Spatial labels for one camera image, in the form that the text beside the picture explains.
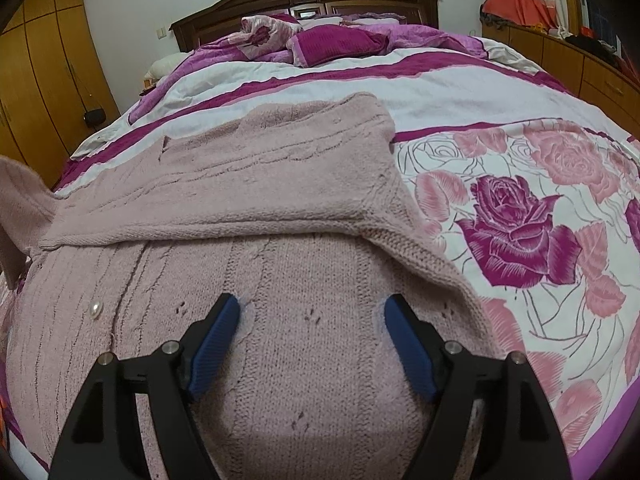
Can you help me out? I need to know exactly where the pink knitted cardigan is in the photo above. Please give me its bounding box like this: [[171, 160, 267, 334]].
[[0, 91, 501, 480]]

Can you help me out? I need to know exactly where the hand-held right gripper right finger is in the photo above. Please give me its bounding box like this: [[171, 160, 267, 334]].
[[382, 294, 573, 480]]

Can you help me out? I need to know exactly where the wooden wardrobe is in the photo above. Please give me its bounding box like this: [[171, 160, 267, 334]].
[[0, 0, 122, 188]]

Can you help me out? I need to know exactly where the floral pink pillow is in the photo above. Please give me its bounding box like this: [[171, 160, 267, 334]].
[[236, 14, 303, 61]]

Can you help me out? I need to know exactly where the cream pillow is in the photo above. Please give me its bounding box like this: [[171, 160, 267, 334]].
[[144, 52, 182, 82]]

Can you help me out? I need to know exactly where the floral magenta white bedspread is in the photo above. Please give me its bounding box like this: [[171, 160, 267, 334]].
[[0, 12, 640, 480]]

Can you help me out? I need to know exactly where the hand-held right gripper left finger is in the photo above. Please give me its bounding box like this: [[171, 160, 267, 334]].
[[47, 292, 242, 480]]

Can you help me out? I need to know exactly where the magenta pillows and blanket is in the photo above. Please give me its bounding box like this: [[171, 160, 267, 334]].
[[286, 26, 391, 68]]

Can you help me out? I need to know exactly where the dark wooden headboard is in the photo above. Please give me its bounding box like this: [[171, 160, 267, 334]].
[[170, 0, 442, 53]]

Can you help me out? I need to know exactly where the dark clothes pile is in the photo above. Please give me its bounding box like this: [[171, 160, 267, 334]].
[[565, 30, 623, 63]]

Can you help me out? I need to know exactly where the wooden sideboard cabinet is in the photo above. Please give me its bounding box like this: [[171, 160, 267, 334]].
[[482, 24, 640, 141]]

